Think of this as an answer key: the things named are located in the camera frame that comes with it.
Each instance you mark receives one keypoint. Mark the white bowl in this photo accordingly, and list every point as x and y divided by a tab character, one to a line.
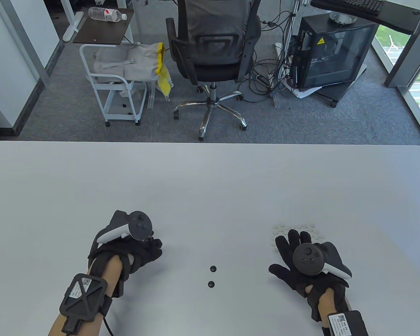
343	19

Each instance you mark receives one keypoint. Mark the black boxed wrist camera module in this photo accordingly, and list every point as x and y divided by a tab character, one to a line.
348	323

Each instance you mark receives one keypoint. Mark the black keyboard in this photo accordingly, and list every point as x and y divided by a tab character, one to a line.
365	5

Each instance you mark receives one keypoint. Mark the small brown side table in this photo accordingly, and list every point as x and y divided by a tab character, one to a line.
101	33

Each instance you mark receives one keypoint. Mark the person's left hand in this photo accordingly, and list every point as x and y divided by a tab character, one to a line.
140	252

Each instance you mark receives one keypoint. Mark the black framed wrist camera module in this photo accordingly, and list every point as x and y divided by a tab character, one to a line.
84	297

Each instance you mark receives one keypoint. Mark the black desk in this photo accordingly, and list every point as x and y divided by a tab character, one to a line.
395	17

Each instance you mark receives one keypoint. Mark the black mesh office chair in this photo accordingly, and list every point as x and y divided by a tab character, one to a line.
213	70

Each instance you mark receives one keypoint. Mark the clear plastic water bottle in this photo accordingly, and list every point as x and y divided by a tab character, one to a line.
105	14

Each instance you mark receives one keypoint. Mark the white desk leg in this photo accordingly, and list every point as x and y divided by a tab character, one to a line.
73	28

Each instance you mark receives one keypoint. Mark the aluminium profile stand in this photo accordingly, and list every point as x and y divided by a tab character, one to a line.
277	99

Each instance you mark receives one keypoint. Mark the person's right hand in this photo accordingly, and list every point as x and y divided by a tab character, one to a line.
287	252

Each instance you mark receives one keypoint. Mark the grey fabric bag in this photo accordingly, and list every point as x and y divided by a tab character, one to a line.
140	63

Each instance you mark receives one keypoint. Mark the yellow plastic bag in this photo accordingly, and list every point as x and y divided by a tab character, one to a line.
164	82

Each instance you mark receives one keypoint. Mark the group of white go stones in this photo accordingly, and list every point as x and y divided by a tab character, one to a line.
283	229

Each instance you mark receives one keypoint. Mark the black rolling platform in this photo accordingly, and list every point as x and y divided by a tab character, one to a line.
336	91

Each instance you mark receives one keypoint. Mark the white papers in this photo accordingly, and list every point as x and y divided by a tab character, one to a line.
304	92

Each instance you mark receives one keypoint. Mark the black white hand controller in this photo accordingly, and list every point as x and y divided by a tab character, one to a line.
140	225
308	260

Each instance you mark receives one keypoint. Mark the black computer tower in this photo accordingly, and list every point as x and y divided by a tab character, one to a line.
336	52

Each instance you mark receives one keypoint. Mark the white metal cart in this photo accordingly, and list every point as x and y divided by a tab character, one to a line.
119	113

